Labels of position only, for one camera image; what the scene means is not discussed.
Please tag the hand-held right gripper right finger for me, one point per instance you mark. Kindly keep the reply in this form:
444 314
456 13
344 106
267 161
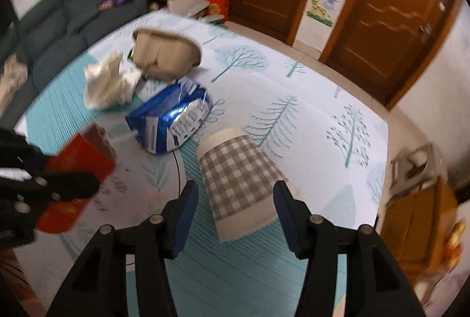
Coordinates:
290 221

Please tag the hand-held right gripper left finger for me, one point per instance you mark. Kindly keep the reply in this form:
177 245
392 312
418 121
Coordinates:
183 221

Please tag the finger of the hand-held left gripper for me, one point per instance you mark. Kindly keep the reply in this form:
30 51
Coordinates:
22 152
73 186

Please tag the red carton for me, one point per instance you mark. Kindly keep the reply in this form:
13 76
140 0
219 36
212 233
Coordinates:
84 159

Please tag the grey checked paper cup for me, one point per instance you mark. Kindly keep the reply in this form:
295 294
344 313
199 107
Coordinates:
238 174

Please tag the beige cloth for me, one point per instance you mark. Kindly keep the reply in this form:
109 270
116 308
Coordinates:
13 78

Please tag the blue white foil packet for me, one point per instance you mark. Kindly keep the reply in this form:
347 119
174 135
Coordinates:
161 119

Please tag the crumpled white paper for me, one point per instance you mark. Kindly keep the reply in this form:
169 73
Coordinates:
110 82

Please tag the wooden sideboard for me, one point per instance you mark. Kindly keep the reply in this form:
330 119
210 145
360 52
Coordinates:
415 229

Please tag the dark green sofa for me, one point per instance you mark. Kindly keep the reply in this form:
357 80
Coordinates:
47 27

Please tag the grey plastic stool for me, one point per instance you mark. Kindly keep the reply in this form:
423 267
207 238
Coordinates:
413 170

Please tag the tree print tablecloth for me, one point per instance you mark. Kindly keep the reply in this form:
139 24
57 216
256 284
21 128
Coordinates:
312 82

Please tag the brown crumpled paper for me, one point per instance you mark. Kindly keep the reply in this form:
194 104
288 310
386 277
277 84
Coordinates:
165 53

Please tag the small red box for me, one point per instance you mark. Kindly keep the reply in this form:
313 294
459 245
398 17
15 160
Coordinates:
216 3

